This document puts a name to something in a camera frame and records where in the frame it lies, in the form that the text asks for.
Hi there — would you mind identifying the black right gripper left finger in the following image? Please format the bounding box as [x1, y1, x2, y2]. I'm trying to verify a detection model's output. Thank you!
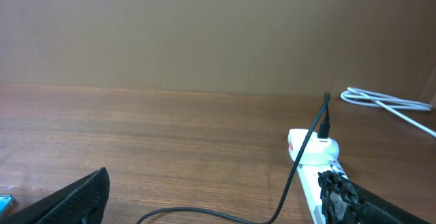
[1, 167, 110, 224]

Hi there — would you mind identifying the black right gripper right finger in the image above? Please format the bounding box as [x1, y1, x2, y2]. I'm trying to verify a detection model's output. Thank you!
[318, 171, 429, 224]

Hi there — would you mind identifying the black USB charging cable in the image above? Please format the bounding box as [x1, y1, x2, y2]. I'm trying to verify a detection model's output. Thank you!
[136, 91, 332, 224]

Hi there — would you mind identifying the blue Galaxy smartphone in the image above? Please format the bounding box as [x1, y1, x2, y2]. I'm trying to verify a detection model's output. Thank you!
[0, 195, 15, 219]

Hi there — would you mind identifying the white USB charger plug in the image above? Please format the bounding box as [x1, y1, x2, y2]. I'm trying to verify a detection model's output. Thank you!
[287, 129, 340, 165]

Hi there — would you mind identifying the white power strip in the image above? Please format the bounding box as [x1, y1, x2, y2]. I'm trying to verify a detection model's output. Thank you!
[297, 161, 348, 224]

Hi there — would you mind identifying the white power strip cord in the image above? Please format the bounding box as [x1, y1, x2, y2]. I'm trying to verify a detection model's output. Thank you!
[340, 86, 436, 139]

